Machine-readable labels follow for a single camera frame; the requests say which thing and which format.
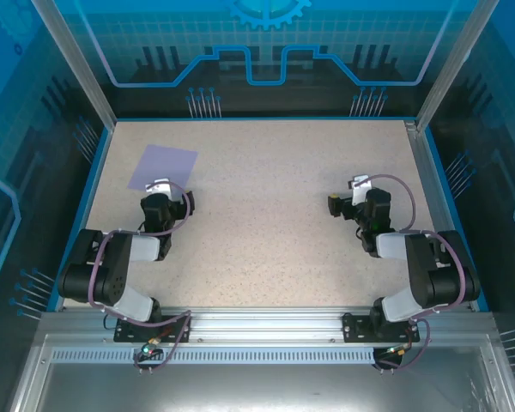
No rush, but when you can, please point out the purple cloth sheet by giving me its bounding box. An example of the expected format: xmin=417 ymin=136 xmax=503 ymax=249
xmin=127 ymin=144 xmax=198 ymax=192

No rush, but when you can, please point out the left power connector with LED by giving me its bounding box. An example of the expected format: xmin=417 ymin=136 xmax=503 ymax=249
xmin=139 ymin=337 xmax=163 ymax=358

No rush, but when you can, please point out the power connector with led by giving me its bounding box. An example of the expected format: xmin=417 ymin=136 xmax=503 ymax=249
xmin=379 ymin=342 xmax=413 ymax=360
xmin=139 ymin=337 xmax=163 ymax=358

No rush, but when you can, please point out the right power connector with LED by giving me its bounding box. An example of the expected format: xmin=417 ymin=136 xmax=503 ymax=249
xmin=379 ymin=342 xmax=413 ymax=360

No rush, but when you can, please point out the metal tray surface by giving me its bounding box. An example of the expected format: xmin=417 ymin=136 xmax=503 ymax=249
xmin=8 ymin=334 xmax=515 ymax=412

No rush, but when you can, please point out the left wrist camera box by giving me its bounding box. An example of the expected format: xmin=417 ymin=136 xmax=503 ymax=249
xmin=145 ymin=177 xmax=173 ymax=196

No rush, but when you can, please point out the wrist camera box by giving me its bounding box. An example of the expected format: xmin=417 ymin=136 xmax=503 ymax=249
xmin=347 ymin=173 xmax=373 ymax=206
xmin=145 ymin=177 xmax=173 ymax=196

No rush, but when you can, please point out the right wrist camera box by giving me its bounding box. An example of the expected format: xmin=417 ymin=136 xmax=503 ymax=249
xmin=347 ymin=173 xmax=373 ymax=206

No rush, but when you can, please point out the aluminium side rail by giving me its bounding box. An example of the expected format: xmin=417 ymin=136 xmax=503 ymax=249
xmin=405 ymin=119 xmax=473 ymax=311

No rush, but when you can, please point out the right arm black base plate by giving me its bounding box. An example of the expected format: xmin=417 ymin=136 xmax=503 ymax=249
xmin=342 ymin=312 xmax=421 ymax=343

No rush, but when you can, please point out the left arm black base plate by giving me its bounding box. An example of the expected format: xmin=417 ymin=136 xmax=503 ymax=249
xmin=113 ymin=315 xmax=193 ymax=343

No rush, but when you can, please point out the aluminium mounting rail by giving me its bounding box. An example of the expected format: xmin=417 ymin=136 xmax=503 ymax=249
xmin=38 ymin=306 xmax=497 ymax=344

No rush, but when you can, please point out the blue table border frame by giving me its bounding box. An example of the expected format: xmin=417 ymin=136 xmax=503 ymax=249
xmin=45 ymin=115 xmax=490 ymax=313

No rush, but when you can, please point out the slotted cable duct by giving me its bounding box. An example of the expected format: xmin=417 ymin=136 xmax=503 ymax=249
xmin=50 ymin=348 xmax=378 ymax=366

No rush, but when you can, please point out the aluminium frame post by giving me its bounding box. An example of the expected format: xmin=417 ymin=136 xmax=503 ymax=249
xmin=30 ymin=0 xmax=118 ymax=130
xmin=415 ymin=0 xmax=501 ymax=132

